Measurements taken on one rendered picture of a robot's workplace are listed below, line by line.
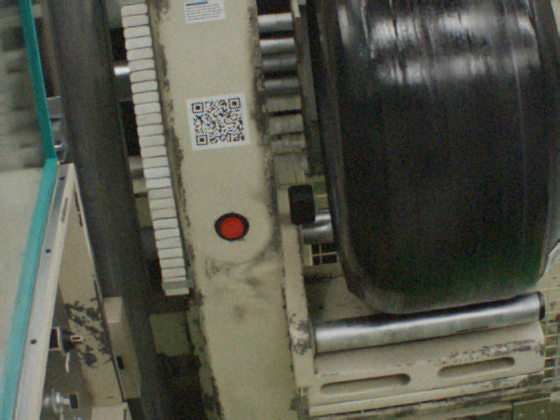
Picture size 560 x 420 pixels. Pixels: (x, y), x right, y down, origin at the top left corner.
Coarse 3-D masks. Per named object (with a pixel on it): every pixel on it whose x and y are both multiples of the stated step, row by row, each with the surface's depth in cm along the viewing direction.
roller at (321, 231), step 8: (320, 216) 188; (328, 216) 188; (312, 224) 187; (320, 224) 187; (328, 224) 187; (304, 232) 187; (312, 232) 187; (320, 232) 187; (328, 232) 187; (304, 240) 187; (312, 240) 187; (320, 240) 187; (328, 240) 188
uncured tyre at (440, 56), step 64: (320, 0) 143; (384, 0) 135; (448, 0) 135; (512, 0) 135; (320, 64) 181; (384, 64) 134; (448, 64) 133; (512, 64) 133; (320, 128) 182; (384, 128) 134; (448, 128) 134; (512, 128) 134; (384, 192) 137; (448, 192) 137; (512, 192) 137; (384, 256) 142; (448, 256) 142; (512, 256) 143
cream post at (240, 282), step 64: (192, 0) 144; (192, 64) 149; (256, 64) 149; (256, 128) 154; (192, 192) 158; (256, 192) 159; (192, 256) 164; (256, 256) 164; (256, 320) 170; (256, 384) 176
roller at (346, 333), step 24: (432, 312) 163; (456, 312) 163; (480, 312) 163; (504, 312) 163; (528, 312) 163; (336, 336) 163; (360, 336) 163; (384, 336) 163; (408, 336) 163; (432, 336) 164
